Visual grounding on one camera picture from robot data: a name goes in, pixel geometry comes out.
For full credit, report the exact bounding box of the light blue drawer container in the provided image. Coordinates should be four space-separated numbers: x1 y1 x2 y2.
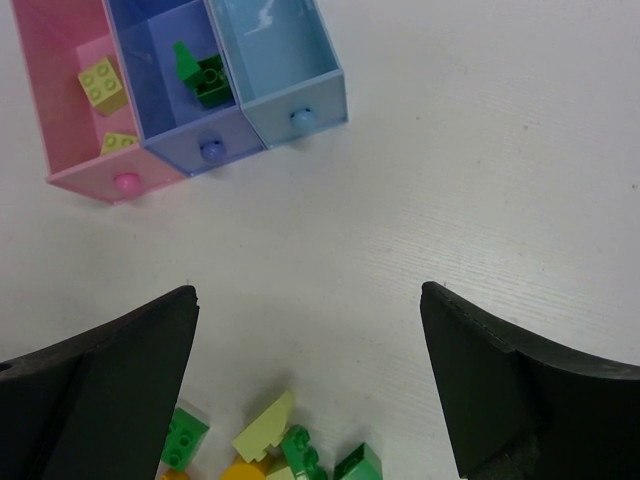
209 0 348 149

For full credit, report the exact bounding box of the green curved lego piece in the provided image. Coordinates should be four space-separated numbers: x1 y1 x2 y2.
173 41 201 90

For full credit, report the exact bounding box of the lime rounded lego brick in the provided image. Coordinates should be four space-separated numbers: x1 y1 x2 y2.
232 390 295 462

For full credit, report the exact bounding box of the green 2x2 lego brick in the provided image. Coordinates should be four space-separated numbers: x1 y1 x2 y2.
161 408 209 472
195 55 233 108

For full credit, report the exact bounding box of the pink drawer container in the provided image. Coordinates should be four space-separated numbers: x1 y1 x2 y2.
11 1 185 204

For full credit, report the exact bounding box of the lime sloped lego brick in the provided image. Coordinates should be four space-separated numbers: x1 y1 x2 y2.
100 132 139 155

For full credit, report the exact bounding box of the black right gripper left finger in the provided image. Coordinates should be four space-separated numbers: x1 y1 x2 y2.
1 286 199 479

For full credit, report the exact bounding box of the lime 2x3 lego brick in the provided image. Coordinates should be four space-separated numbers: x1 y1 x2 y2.
77 56 128 116

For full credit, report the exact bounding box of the yellow oval lego piece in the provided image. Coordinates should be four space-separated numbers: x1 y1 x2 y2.
219 460 271 480

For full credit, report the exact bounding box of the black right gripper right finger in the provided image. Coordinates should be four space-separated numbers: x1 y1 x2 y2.
420 282 639 479

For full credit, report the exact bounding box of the pale lime lego piece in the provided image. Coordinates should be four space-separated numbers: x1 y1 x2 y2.
265 456 295 480

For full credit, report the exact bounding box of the green lego plate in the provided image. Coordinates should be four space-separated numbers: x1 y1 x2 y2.
280 424 329 480

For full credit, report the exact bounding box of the purple drawer container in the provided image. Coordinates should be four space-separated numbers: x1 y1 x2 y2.
104 1 264 176

